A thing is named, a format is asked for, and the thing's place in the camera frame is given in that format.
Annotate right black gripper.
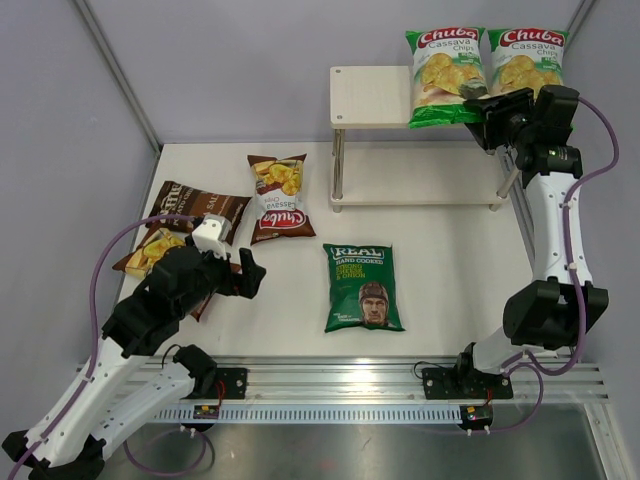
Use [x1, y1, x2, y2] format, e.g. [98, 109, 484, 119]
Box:
[464, 87, 537, 152]

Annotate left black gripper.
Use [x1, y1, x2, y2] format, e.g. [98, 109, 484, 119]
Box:
[176, 243, 266, 318]

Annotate green Chuba cassava chips bag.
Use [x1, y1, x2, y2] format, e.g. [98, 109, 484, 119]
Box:
[488, 27, 569, 96]

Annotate brown Chuba cassava chips bag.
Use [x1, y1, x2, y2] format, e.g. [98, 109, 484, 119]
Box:
[247, 153, 316, 245]

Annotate dark green Real chips bag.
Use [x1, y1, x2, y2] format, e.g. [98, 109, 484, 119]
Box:
[323, 243, 404, 333]

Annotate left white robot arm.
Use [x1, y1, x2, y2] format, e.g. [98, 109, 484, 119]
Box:
[2, 246, 266, 479]

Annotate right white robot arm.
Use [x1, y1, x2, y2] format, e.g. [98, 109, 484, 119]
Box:
[423, 85, 609, 399]

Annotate white two-tier wooden shelf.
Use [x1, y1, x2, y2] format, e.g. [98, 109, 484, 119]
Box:
[329, 66, 513, 212]

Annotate brown Kettle sea salt bag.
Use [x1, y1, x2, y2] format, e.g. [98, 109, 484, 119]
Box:
[148, 181, 251, 246]

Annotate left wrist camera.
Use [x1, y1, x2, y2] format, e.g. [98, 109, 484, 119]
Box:
[191, 214, 231, 260]

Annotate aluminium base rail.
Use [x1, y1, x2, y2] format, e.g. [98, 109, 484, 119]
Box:
[64, 354, 611, 426]

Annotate right aluminium frame post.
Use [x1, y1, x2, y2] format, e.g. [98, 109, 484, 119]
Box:
[564, 0, 600, 54]

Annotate aluminium frame post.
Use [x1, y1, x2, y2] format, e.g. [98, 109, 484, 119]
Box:
[564, 0, 600, 54]
[70, 0, 163, 159]

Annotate left aluminium frame post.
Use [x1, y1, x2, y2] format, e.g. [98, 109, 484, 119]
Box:
[70, 0, 163, 159]

